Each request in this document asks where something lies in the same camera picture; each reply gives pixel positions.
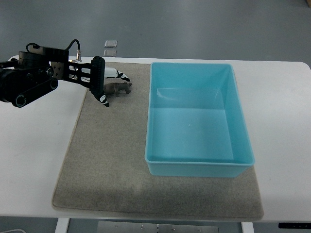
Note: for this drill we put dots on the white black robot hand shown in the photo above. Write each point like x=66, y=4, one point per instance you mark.
x=111, y=72

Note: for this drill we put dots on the brown hippo toy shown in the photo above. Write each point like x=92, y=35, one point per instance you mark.
x=116, y=88

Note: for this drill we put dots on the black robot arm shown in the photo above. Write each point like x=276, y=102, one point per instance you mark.
x=37, y=71

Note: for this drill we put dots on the blue plastic box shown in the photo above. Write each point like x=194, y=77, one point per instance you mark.
x=196, y=126

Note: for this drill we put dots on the lower metal floor plate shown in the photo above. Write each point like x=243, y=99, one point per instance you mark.
x=110, y=53

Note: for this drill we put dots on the grey felt mat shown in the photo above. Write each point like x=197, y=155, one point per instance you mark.
x=105, y=171

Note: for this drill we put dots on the grey metal table crossbar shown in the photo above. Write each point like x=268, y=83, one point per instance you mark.
x=131, y=227

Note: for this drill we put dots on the left white table leg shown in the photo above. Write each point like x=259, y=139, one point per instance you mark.
x=62, y=225

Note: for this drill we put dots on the white table leg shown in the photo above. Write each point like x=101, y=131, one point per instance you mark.
x=247, y=227
x=62, y=225

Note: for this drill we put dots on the right white table leg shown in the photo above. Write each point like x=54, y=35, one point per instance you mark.
x=247, y=227

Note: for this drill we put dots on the black desk control panel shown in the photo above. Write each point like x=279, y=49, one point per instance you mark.
x=292, y=225

